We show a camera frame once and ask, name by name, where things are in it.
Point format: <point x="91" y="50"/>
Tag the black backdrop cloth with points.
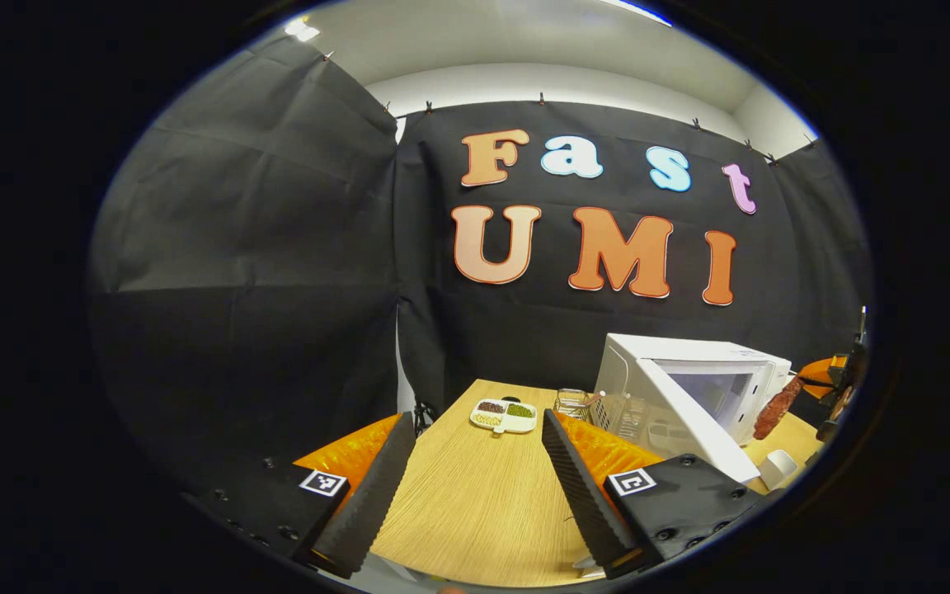
<point x="244" y="247"/>

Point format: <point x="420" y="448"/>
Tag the brown meat strip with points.
<point x="774" y="411"/>

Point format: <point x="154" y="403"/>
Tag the clear glass container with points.
<point x="572" y="404"/>

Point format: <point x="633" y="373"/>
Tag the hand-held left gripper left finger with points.
<point x="372" y="503"/>

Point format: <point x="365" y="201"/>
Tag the white microwave oven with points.
<point x="689" y="351"/>

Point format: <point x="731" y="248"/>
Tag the white divided snack dish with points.
<point x="504" y="417"/>

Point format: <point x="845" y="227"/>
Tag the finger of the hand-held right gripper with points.
<point x="821" y="370"/>

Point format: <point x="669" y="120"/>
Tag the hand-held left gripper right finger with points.
<point x="582" y="495"/>

